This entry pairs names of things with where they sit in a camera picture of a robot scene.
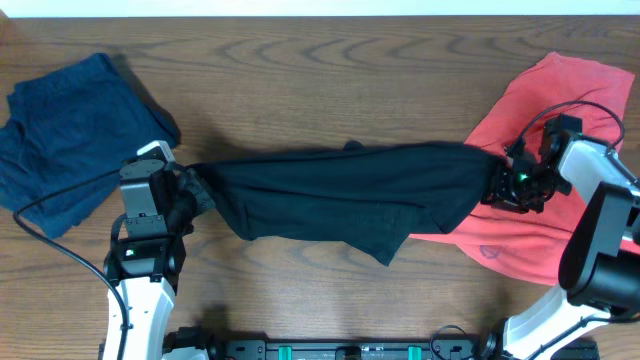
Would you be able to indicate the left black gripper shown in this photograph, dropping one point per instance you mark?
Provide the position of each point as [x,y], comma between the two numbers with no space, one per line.
[190,195]

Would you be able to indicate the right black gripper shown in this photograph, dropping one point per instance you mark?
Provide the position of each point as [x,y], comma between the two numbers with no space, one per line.
[501,195]

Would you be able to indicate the black t-shirt with logo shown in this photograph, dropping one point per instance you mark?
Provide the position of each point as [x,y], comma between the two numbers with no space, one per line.
[371,198]

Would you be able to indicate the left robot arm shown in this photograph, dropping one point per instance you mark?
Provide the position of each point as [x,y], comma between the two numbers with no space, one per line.
[144,261]

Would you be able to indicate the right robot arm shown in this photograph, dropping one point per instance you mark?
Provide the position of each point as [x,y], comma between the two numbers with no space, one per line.
[598,282]

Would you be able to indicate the red t-shirt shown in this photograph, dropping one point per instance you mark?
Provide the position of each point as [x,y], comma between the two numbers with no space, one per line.
[529,246]

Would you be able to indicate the folded navy blue garment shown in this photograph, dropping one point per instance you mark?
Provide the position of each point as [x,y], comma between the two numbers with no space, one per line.
[66,138]

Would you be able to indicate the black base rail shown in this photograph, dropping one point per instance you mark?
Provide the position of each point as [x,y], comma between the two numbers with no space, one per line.
[350,350]

